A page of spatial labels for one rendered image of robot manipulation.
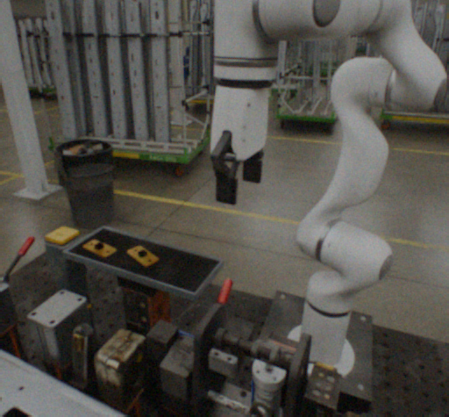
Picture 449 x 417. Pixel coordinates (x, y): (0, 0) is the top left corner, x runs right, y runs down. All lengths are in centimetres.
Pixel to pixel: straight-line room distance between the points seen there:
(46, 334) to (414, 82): 88
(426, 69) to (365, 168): 22
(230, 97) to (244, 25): 8
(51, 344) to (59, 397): 10
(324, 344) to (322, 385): 40
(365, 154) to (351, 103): 12
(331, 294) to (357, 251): 14
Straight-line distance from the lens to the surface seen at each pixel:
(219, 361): 67
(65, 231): 107
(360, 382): 116
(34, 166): 434
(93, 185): 332
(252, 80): 48
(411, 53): 80
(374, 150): 86
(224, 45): 48
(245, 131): 48
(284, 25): 44
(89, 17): 513
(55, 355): 91
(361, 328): 130
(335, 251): 91
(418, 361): 141
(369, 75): 85
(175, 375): 76
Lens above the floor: 166
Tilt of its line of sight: 24 degrees down
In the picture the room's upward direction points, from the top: straight up
